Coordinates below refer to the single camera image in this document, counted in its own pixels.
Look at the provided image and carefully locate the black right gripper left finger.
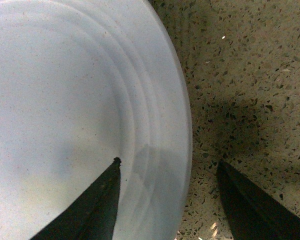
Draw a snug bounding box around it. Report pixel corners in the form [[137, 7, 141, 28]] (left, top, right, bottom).
[[35, 157, 121, 240]]

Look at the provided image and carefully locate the light blue plate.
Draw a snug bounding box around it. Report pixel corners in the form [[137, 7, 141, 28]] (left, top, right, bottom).
[[0, 0, 192, 240]]

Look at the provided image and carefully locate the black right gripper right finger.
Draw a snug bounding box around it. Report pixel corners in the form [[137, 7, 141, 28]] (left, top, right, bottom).
[[216, 161, 300, 240]]

